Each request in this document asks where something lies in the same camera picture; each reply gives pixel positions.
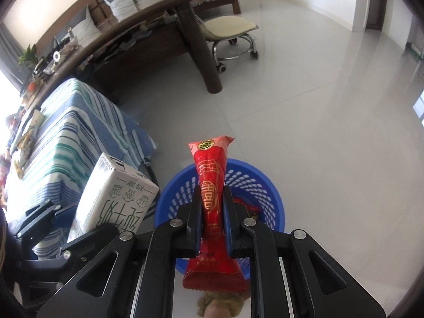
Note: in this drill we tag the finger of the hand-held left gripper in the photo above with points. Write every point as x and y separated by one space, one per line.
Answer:
89 238
43 213

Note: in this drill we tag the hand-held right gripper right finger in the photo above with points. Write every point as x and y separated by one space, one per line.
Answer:
227 228

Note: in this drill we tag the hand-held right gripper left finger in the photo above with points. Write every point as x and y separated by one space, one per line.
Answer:
198 235

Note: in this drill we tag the green white milk carton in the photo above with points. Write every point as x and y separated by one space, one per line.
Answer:
109 195

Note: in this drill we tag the gold brown wrapper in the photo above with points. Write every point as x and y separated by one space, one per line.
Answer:
18 169

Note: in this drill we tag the blue plastic mesh basket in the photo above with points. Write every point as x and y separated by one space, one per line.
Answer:
251 179

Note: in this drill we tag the red snack packet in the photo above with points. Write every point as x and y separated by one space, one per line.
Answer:
208 169

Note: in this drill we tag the brown furry slipper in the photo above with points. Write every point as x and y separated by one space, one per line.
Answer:
218 306

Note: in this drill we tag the blue green striped tablecloth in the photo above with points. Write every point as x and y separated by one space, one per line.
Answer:
66 139

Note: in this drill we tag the white tape roll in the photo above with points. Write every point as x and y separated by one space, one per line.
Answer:
57 56

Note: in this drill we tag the green potted plant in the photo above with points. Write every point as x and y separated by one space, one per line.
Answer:
28 56

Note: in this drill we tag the grey curtain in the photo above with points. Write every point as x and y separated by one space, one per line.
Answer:
10 56

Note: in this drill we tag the grey white sofa pillow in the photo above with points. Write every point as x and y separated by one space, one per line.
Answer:
127 0
84 26
61 38

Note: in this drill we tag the dark wooden coffee table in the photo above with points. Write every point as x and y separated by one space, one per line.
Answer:
139 49

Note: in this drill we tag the cream rolling stool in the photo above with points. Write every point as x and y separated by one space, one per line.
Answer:
228 26

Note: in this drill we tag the dark wooden door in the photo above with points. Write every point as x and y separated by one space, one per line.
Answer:
376 0

